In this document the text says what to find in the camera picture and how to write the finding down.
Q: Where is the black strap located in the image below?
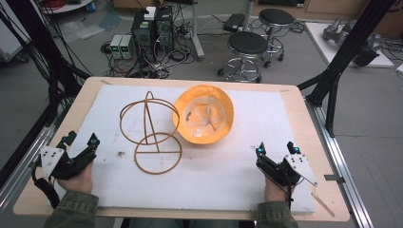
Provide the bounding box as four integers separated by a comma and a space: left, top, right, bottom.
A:
30, 158, 62, 210

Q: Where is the black round stool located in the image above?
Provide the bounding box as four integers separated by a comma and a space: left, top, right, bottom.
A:
258, 8, 297, 69
217, 30, 270, 85

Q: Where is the person's right hand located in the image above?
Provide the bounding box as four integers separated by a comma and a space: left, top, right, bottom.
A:
263, 174, 297, 203

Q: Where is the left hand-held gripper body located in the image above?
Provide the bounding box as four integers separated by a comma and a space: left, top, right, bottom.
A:
39, 139, 98, 182

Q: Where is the black metal bracket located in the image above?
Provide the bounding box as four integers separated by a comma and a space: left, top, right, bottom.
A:
323, 173, 347, 185

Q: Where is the aluminium rail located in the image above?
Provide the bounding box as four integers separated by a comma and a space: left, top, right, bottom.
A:
304, 96, 375, 228
0, 124, 59, 208

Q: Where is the strip of tape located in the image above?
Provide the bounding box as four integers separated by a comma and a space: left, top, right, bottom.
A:
311, 191, 336, 219

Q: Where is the black flat box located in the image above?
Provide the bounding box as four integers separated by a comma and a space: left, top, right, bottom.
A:
221, 12, 247, 33

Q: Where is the person's left hand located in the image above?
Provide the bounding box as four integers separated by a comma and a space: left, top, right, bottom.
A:
56, 161, 95, 195

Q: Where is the grey metal stand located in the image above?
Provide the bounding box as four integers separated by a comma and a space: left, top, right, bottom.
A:
189, 0, 206, 62

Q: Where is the white box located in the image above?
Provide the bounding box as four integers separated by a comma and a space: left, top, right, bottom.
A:
144, 6, 158, 22

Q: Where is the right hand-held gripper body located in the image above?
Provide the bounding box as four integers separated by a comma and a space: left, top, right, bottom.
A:
255, 151, 318, 188

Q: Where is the grey power supply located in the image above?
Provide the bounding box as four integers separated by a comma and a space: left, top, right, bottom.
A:
108, 33, 124, 60
119, 33, 137, 60

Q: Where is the black computer tower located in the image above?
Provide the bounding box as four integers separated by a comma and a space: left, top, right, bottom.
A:
130, 9, 157, 62
154, 5, 176, 54

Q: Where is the brown wire hat stand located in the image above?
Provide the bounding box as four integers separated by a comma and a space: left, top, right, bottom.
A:
119, 90, 183, 176

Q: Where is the tangle of floor cables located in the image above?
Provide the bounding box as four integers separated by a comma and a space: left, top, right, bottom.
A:
100, 18, 203, 80

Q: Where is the white foam mat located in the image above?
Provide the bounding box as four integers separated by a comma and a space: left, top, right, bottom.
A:
51, 83, 317, 214

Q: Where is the orange bucket hat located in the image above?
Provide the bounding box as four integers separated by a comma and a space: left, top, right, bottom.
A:
171, 84, 236, 146

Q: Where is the white board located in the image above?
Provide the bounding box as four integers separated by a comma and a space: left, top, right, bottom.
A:
304, 21, 395, 69

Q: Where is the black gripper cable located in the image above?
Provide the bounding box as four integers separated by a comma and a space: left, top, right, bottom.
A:
285, 177, 295, 211

